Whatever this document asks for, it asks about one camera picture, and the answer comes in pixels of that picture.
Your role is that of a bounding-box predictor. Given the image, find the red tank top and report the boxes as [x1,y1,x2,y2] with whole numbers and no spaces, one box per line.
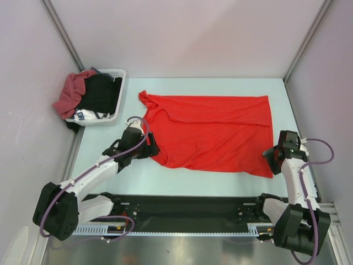
[138,91,274,178]

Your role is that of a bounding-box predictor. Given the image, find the pink garment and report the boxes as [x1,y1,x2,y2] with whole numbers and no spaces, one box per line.
[52,70,97,119]

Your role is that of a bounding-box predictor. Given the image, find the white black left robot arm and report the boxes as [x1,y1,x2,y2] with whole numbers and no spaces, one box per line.
[33,126,160,241]

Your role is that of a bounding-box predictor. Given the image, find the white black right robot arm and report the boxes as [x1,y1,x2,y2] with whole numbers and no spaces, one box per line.
[254,130,331,257]

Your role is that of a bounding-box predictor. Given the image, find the black garment in basket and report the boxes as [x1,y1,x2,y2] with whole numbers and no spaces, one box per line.
[66,74,124,133]

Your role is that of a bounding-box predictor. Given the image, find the white garment blue letters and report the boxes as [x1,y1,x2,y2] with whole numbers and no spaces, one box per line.
[73,109,111,122]

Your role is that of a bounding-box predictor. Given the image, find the white plastic laundry basket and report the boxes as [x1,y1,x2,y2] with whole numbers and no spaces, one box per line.
[65,68,127,127]

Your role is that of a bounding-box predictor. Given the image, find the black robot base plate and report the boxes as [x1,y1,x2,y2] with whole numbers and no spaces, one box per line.
[105,195,270,234]

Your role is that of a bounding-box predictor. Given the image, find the white slotted cable duct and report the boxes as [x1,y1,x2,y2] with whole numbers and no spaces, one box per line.
[72,223,275,237]

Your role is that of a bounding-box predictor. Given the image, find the right aluminium corner post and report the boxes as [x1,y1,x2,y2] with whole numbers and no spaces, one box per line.
[282,0,335,84]

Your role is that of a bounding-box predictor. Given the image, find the aluminium corner post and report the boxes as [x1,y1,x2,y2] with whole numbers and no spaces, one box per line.
[39,0,85,71]
[282,0,335,84]

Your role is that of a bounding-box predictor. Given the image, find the left aluminium corner post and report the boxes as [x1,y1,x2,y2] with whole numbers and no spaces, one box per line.
[39,0,85,71]

